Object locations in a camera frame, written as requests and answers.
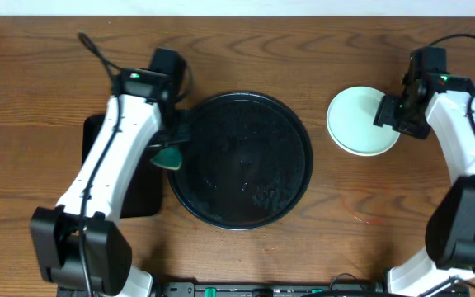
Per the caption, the green scrubbing sponge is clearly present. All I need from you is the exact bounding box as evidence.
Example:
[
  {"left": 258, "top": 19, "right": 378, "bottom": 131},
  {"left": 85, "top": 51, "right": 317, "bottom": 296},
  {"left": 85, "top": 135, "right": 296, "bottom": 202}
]
[{"left": 150, "top": 146, "right": 183, "bottom": 171}]

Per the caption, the light green plate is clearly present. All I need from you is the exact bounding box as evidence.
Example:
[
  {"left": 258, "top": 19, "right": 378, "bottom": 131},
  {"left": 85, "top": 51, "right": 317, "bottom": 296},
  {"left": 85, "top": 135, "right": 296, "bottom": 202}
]
[{"left": 326, "top": 86, "right": 399, "bottom": 157}]

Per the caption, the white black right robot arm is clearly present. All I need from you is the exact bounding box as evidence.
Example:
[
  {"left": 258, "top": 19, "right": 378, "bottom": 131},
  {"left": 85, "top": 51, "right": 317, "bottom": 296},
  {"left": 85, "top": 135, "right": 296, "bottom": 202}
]
[{"left": 374, "top": 74, "right": 475, "bottom": 296}]

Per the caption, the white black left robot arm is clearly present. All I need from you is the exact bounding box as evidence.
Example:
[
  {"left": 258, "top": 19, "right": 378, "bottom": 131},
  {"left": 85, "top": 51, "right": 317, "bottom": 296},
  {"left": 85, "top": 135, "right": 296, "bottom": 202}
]
[{"left": 30, "top": 68, "right": 184, "bottom": 296}]

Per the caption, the black rectangular sponge tray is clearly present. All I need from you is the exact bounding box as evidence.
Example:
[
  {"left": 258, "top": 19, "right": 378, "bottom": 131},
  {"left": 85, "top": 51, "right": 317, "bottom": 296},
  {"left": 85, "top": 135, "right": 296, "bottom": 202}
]
[{"left": 82, "top": 114, "right": 163, "bottom": 219}]

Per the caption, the round black serving tray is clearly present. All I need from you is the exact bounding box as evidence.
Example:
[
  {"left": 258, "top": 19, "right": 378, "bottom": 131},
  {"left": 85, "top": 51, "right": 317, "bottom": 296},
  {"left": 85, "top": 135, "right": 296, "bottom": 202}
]
[{"left": 167, "top": 92, "right": 313, "bottom": 230}]

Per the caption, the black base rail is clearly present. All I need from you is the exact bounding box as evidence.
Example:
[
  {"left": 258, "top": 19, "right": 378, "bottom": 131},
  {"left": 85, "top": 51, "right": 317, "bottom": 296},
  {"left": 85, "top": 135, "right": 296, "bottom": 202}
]
[{"left": 148, "top": 282, "right": 385, "bottom": 297}]

